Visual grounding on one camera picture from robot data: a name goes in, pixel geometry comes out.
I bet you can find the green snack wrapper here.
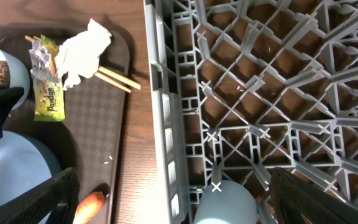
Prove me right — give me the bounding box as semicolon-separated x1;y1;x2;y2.
28;35;65;122

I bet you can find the wooden chopstick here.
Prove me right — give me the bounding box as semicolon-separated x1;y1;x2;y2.
32;35;141;90
25;35;132;93

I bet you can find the dark blue plate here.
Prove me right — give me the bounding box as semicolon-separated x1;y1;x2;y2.
0;131;62;217

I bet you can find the light blue small bowl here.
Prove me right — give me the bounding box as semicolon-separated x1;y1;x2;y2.
0;49;30;110

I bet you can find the orange carrot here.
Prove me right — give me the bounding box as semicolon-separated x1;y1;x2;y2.
73;191;105;224

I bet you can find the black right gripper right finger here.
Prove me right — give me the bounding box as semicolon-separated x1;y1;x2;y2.
269;167;358;224

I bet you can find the brown serving tray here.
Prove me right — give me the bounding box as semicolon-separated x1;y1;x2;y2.
0;24;131;223

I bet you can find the light blue cup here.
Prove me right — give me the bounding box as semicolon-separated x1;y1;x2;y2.
193;180;257;224

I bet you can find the grey dishwasher rack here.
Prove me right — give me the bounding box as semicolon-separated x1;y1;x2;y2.
144;0;358;223

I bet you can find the brown noodle lump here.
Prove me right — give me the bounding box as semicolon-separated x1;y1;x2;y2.
0;61;10;85

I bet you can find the white napkin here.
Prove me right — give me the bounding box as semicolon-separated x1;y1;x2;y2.
54;19;112;90

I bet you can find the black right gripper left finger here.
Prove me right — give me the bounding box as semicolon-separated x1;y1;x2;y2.
0;167;80;224

